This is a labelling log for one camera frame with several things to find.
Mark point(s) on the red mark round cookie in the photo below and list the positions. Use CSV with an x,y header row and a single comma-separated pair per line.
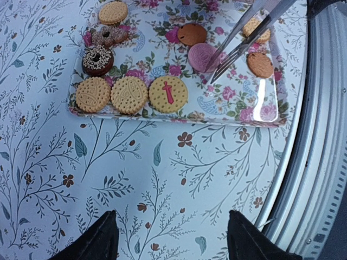
x,y
168,94

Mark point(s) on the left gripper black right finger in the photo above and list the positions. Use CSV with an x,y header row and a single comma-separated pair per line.
x,y
246,242

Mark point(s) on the pink round cookie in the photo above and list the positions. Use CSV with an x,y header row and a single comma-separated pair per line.
x,y
199,57

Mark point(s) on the floral cookie tray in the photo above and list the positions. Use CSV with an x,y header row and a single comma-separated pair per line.
x,y
154,48

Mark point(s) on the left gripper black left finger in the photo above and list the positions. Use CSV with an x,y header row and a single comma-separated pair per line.
x,y
99,241

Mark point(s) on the round tan cookie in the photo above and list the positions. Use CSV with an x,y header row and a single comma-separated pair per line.
x,y
112,13

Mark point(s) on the chocolate donut cookie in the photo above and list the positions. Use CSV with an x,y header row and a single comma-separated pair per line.
x,y
97,61

